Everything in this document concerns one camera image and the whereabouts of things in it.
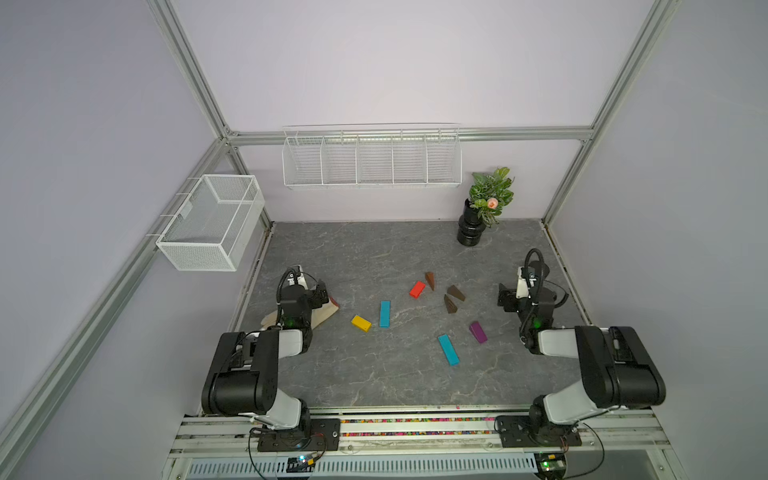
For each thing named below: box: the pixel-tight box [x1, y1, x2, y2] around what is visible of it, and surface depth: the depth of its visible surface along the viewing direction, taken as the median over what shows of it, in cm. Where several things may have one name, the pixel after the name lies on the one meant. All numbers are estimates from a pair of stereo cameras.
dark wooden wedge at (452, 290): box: [447, 284, 466, 302], surface depth 101 cm
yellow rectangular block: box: [351, 314, 373, 333], surface depth 94 cm
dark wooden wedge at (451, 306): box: [444, 294, 458, 314], surface depth 97 cm
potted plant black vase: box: [457, 167, 515, 247], surface depth 98 cm
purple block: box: [469, 321, 488, 344], surface depth 93 cm
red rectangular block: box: [409, 281, 426, 299], surface depth 104 cm
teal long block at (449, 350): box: [438, 334, 461, 366], surface depth 88 cm
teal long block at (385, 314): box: [379, 300, 391, 329], surface depth 96 cm
